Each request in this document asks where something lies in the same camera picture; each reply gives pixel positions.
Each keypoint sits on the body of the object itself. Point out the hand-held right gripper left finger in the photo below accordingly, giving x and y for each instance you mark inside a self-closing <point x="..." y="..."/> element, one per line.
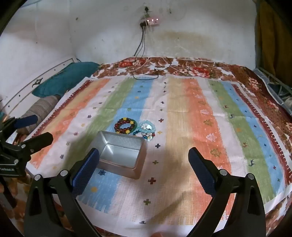
<point x="85" y="173"/>

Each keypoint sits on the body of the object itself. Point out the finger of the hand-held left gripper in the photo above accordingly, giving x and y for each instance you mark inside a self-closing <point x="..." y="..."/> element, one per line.
<point x="27" y="120"/>
<point x="41" y="139"/>

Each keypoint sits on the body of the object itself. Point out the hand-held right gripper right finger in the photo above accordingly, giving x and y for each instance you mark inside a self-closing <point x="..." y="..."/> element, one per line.
<point x="202" y="168"/>

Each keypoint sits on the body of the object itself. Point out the silver metal tin box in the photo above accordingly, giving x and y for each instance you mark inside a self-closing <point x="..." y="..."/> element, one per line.
<point x="136" y="164"/>

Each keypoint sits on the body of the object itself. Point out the green jade bangle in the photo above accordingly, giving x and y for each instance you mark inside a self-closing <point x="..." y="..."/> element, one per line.
<point x="136" y="124"/>

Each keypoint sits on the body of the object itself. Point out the grey striped pillow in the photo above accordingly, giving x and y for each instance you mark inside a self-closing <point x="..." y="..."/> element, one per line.
<point x="42" y="107"/>

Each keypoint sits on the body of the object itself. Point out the white bed headboard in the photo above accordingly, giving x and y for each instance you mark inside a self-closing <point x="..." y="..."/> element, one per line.
<point x="34" y="79"/>

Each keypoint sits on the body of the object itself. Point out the striped colourful cloth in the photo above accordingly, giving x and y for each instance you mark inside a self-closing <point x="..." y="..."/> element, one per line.
<point x="194" y="125"/>

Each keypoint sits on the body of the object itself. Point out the teal pillow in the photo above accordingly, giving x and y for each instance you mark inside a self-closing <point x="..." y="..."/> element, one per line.
<point x="68" y="77"/>

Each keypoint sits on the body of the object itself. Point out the grey plastic crate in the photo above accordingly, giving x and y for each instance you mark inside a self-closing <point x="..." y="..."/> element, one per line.
<point x="273" y="82"/>

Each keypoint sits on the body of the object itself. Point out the yellow curtain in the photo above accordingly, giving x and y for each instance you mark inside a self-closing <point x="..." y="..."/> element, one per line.
<point x="271" y="34"/>

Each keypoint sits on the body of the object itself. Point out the white power strip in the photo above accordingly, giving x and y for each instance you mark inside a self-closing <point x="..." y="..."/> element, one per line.
<point x="151" y="21"/>

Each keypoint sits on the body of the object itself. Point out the black wall plug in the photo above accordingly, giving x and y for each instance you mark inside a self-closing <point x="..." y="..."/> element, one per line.
<point x="146" y="9"/>

